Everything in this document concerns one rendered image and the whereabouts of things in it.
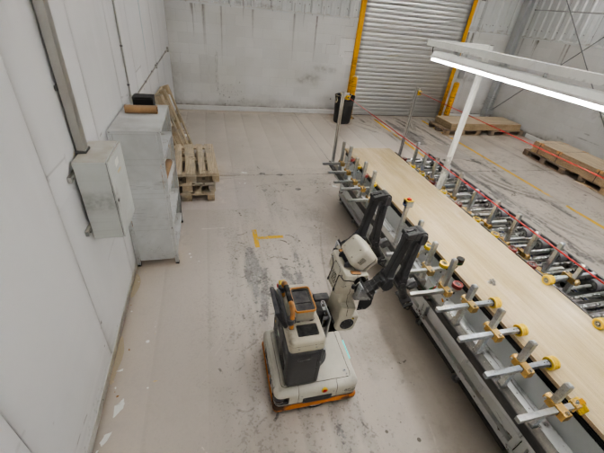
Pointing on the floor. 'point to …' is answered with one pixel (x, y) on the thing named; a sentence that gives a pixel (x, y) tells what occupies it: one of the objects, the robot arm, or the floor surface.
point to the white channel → (505, 63)
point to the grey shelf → (150, 182)
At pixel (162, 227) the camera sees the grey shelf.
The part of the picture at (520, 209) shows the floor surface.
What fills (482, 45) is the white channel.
